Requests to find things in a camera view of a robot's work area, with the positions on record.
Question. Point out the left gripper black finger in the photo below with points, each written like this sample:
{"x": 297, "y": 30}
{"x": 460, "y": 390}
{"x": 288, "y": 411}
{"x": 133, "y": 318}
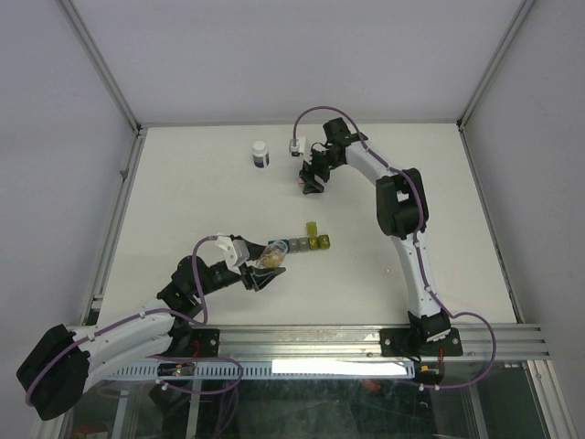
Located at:
{"x": 261, "y": 277}
{"x": 245, "y": 250}

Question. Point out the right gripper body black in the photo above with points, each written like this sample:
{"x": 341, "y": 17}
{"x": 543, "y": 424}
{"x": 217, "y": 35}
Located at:
{"x": 320, "y": 164}

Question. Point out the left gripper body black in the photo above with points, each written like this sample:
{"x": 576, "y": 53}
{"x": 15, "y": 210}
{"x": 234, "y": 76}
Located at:
{"x": 244, "y": 271}

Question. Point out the clear jar orange pills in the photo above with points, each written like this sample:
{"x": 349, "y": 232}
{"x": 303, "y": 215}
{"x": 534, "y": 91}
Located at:
{"x": 273, "y": 255}

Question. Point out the weekly pill organizer strip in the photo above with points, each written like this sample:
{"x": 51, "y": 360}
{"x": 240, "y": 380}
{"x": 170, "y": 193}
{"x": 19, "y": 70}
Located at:
{"x": 312, "y": 241}

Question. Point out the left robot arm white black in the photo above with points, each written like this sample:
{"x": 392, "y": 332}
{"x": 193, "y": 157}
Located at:
{"x": 68, "y": 361}

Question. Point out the white blue pill bottle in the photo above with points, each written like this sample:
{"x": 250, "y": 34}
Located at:
{"x": 260, "y": 154}

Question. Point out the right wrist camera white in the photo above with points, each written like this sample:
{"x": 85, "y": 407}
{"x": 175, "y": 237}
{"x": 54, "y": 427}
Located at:
{"x": 297, "y": 146}

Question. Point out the white slotted cable duct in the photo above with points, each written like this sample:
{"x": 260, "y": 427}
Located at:
{"x": 285, "y": 369}

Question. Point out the right aluminium frame post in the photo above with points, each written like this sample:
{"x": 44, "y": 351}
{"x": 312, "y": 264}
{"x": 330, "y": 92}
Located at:
{"x": 512, "y": 30}

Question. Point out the aluminium frame post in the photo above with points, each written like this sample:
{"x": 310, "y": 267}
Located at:
{"x": 81, "y": 31}
{"x": 512, "y": 30}

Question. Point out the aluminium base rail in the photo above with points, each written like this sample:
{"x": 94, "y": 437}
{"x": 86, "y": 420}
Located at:
{"x": 361, "y": 343}

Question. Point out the left aluminium frame post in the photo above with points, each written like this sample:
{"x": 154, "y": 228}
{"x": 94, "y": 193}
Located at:
{"x": 81, "y": 31}

